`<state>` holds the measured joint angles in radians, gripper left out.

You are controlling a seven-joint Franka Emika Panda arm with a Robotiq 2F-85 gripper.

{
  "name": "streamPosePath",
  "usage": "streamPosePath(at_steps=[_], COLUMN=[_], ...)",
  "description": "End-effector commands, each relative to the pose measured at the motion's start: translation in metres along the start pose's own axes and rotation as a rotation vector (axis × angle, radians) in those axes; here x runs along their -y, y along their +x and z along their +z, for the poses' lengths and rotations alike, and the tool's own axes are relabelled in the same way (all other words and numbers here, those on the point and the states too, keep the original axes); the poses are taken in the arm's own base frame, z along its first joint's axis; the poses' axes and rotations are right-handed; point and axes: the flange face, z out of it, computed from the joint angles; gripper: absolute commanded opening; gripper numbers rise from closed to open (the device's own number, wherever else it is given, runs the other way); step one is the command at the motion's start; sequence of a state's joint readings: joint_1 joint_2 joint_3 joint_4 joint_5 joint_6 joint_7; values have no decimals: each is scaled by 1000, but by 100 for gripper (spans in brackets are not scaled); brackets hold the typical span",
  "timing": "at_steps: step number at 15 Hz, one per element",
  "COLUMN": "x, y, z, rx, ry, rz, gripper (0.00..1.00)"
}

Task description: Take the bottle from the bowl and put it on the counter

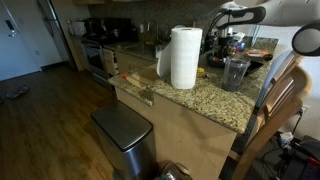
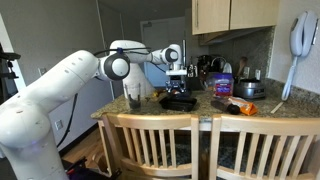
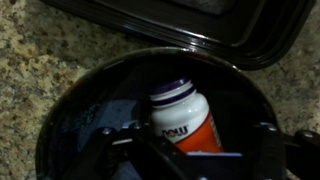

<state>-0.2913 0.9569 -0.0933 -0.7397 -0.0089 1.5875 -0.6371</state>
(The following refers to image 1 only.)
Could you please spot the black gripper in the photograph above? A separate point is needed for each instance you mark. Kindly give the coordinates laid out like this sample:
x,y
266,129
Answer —
x,y
224,42

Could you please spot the white bottle with orange label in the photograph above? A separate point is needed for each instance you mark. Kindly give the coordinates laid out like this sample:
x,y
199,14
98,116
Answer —
x,y
216,60

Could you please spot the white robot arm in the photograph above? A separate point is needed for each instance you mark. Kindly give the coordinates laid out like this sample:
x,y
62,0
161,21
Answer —
x,y
286,13

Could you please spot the dark blue ceramic bowl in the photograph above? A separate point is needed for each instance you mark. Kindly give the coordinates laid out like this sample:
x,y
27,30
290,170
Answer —
x,y
211,62

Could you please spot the black coffee maker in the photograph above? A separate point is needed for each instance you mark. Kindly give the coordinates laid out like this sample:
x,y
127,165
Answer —
x,y
208,45

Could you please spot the clear plastic cup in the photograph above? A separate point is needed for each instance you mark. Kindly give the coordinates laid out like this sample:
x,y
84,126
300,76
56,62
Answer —
x,y
234,73

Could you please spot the small yellow object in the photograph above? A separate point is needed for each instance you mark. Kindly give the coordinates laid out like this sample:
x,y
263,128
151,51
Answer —
x,y
200,70

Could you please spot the black plastic food tray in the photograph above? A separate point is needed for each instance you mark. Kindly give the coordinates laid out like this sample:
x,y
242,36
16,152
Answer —
x,y
254,65

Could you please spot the orange snack packet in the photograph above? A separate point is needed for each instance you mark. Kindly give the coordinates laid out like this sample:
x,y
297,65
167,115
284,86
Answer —
x,y
256,52

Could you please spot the white paper towel roll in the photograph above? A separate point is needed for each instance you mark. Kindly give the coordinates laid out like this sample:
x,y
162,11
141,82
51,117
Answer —
x,y
182,56

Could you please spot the light wooden slatted chair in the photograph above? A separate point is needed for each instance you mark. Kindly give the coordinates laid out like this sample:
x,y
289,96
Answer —
x,y
283,65
283,106

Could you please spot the curved metal faucet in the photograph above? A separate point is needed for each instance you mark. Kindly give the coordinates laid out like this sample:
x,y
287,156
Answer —
x,y
154,28

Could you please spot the wooden cutting board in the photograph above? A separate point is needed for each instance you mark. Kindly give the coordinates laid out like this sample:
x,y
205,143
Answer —
x,y
143,76

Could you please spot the black and steel stove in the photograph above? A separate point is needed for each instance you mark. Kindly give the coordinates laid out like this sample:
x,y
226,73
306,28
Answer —
x,y
100,40

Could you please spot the stainless steel trash can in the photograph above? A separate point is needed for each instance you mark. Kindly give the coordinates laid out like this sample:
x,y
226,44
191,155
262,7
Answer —
x,y
125,133

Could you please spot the black and red bag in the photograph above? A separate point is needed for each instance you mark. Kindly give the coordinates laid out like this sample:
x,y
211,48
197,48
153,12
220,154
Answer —
x,y
303,163

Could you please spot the stainless steel refrigerator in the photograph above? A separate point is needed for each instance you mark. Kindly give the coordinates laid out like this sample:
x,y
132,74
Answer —
x,y
58,30

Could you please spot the white door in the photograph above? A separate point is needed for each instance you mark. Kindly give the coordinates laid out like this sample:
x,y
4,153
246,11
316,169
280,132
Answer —
x,y
16,43

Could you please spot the dark shoes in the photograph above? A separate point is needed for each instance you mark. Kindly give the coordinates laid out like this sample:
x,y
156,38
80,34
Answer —
x,y
17,92

